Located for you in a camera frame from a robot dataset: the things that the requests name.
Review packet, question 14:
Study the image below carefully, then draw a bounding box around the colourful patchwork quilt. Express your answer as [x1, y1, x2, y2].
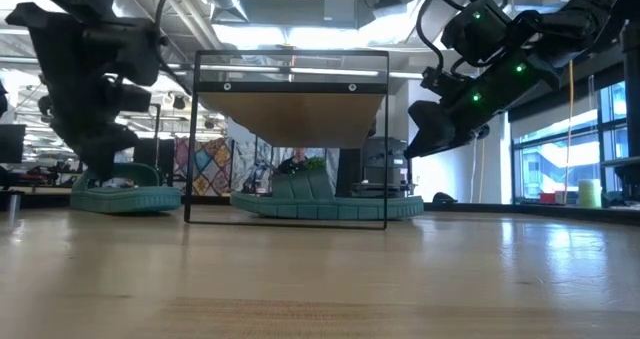
[172, 136, 234, 198]

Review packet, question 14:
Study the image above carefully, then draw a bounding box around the grey ceiling box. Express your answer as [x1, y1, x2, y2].
[323, 0, 358, 24]

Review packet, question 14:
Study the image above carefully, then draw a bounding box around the black printer machine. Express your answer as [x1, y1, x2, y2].
[360, 136, 410, 198]

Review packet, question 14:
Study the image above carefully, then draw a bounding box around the black metal table frame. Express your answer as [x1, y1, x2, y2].
[0, 21, 640, 226]

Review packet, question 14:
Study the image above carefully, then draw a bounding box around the yellow hanging cable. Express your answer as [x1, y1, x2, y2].
[566, 60, 575, 205]

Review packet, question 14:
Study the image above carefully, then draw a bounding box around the dark background monitor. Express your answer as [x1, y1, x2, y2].
[0, 123, 27, 165]

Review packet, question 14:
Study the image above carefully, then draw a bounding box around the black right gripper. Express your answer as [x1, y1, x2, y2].
[403, 53, 562, 159]

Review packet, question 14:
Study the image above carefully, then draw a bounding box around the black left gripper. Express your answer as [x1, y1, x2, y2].
[37, 43, 141, 181]

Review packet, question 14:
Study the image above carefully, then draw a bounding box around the green slide sandal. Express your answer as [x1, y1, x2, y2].
[229, 171, 425, 222]
[69, 162, 183, 214]

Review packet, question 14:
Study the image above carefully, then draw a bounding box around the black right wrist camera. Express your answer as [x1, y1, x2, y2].
[420, 66, 469, 105]

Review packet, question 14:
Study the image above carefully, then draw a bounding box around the person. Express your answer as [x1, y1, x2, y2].
[277, 146, 312, 176]

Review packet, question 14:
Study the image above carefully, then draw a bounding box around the wooden shelf with black frame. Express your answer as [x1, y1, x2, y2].
[183, 49, 391, 231]

